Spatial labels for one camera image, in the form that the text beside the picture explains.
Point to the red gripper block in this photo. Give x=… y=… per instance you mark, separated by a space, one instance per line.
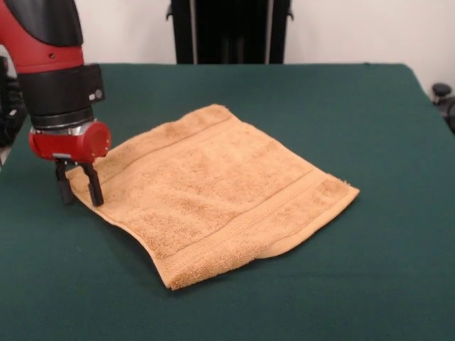
x=78 y=144

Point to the tan terry towel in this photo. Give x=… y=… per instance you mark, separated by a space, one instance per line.
x=220 y=199

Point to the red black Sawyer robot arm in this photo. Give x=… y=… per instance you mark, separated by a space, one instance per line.
x=46 y=53

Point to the dark green table cloth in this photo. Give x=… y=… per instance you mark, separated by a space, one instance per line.
x=355 y=266

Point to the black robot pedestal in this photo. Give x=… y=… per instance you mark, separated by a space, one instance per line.
x=231 y=32

